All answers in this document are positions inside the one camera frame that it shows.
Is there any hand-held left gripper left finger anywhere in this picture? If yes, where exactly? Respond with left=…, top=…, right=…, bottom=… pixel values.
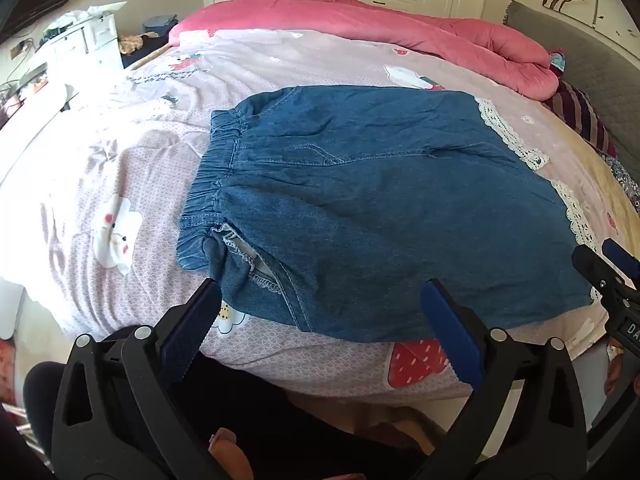
left=51, top=278, right=236, bottom=480

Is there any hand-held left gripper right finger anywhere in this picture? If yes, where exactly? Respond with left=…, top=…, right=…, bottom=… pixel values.
left=419, top=279, right=589, bottom=480

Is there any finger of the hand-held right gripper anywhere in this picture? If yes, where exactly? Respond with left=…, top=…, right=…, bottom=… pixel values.
left=601, top=238, right=640, bottom=286
left=571, top=244, right=640, bottom=311

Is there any blue denim pants lace trim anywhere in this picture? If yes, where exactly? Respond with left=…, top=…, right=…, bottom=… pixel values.
left=177, top=85, right=601, bottom=343

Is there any person's left hand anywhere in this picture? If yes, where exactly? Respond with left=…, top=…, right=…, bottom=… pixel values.
left=209, top=427, right=253, bottom=480

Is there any floral patterned pillow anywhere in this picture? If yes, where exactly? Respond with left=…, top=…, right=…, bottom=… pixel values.
left=602, top=155, right=640, bottom=211

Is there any striped purple pillow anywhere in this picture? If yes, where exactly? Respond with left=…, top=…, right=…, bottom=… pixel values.
left=542, top=80, right=621, bottom=158

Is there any pink printed bed sheet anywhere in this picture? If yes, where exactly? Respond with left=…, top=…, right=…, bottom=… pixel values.
left=0, top=27, right=640, bottom=406

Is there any red patterned rug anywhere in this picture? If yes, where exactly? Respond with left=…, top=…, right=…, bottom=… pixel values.
left=0, top=339, right=21, bottom=407

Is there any grey quilted headboard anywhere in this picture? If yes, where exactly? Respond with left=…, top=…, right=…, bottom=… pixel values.
left=502, top=0, right=640, bottom=171

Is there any white desk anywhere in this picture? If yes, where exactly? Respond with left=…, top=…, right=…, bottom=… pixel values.
left=0, top=62, right=81, bottom=128

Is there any brown crumpled cloth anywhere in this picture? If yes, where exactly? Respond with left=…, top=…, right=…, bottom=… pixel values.
left=119, top=32, right=157, bottom=57

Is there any white drawer cabinet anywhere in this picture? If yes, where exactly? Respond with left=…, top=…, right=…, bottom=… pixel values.
left=35, top=12, right=125, bottom=76

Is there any folded blue clothes pile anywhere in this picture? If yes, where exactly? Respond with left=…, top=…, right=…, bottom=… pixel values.
left=144, top=15, right=179, bottom=37

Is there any white plastic bag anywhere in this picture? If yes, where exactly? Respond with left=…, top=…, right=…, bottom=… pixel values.
left=84, top=1, right=129, bottom=17

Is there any pink quilt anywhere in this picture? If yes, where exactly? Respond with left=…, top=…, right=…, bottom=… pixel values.
left=168, top=0, right=560, bottom=101

